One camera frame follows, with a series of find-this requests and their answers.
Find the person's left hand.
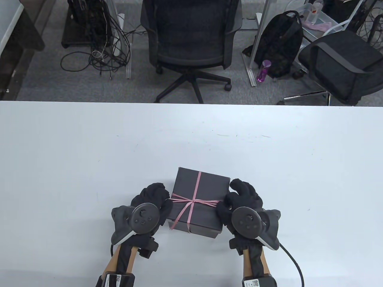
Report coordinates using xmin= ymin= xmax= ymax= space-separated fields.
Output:
xmin=118 ymin=183 xmax=174 ymax=250

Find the person's right hand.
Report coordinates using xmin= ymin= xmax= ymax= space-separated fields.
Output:
xmin=215 ymin=179 xmax=264 ymax=255

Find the black cardboard box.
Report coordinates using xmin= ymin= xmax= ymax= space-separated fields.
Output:
xmin=165 ymin=167 xmax=231 ymax=233

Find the pink ribbon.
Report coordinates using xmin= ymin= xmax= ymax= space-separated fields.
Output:
xmin=169 ymin=171 xmax=222 ymax=233

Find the person's left forearm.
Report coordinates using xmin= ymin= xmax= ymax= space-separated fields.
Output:
xmin=102 ymin=244 xmax=139 ymax=275

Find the person's right forearm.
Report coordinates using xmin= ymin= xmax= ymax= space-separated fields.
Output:
xmin=242 ymin=247 xmax=271 ymax=278

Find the black right forearm pack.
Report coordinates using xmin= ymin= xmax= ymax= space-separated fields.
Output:
xmin=242 ymin=276 xmax=277 ymax=287

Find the black left forearm pack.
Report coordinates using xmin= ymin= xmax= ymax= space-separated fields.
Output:
xmin=96 ymin=273 xmax=135 ymax=287

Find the grey left hand controller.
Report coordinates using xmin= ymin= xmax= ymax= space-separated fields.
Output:
xmin=111 ymin=203 xmax=160 ymax=246

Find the grey hand controller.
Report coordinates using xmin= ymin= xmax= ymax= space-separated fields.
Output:
xmin=231 ymin=206 xmax=282 ymax=251
xmin=111 ymin=203 xmax=160 ymax=246

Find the grey right hand controller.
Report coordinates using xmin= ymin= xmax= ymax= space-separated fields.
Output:
xmin=231 ymin=206 xmax=282 ymax=251

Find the white metal desk leg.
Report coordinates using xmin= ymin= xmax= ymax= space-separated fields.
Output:
xmin=247 ymin=0 xmax=274 ymax=87
xmin=108 ymin=0 xmax=132 ymax=79

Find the purple water bottle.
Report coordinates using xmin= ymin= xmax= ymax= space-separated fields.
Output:
xmin=256 ymin=59 xmax=271 ymax=83

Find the black backpack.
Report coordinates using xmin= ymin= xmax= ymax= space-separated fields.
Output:
xmin=242 ymin=10 xmax=304 ymax=79

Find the black mesh office chair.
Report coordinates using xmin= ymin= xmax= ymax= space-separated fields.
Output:
xmin=140 ymin=0 xmax=243 ymax=103

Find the black chair with grey armrest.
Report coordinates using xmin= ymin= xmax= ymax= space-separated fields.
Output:
xmin=277 ymin=30 xmax=383 ymax=106

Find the white power strip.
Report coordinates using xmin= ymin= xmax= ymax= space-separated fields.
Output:
xmin=112 ymin=13 xmax=125 ymax=57

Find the pink cloth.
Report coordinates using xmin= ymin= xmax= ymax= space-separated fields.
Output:
xmin=305 ymin=20 xmax=332 ymax=31

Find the black computer tower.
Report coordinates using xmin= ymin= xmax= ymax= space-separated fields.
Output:
xmin=61 ymin=0 xmax=113 ymax=48

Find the clear small bottle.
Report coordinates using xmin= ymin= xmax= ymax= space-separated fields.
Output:
xmin=311 ymin=1 xmax=323 ymax=24

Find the white desk with dark side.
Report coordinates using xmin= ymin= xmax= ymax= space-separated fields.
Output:
xmin=0 ymin=0 xmax=45 ymax=100

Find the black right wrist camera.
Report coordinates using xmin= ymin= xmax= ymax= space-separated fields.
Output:
xmin=229 ymin=237 xmax=249 ymax=255

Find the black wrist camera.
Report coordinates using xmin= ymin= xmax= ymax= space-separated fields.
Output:
xmin=229 ymin=237 xmax=249 ymax=255
xmin=138 ymin=236 xmax=159 ymax=258

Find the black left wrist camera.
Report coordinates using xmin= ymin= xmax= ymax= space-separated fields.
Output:
xmin=138 ymin=236 xmax=159 ymax=258

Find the black right glove cable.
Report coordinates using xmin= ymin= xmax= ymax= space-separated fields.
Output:
xmin=278 ymin=243 xmax=305 ymax=287

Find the tangle of black cables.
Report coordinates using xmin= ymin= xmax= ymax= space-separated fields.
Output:
xmin=60 ymin=0 xmax=132 ymax=80

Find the white frame storage rack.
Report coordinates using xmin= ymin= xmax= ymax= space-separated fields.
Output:
xmin=299 ymin=0 xmax=365 ymax=41

